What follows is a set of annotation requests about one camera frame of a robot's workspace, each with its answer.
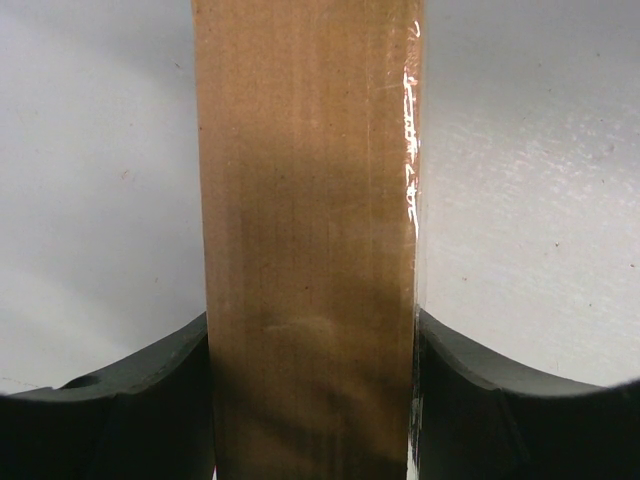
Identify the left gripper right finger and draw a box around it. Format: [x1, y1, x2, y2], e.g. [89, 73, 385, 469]
[412, 311, 639, 479]

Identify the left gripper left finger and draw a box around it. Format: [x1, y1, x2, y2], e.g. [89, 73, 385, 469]
[1, 315, 215, 479]

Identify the brown cardboard express box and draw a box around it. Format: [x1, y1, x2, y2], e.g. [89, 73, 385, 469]
[192, 1, 425, 479]

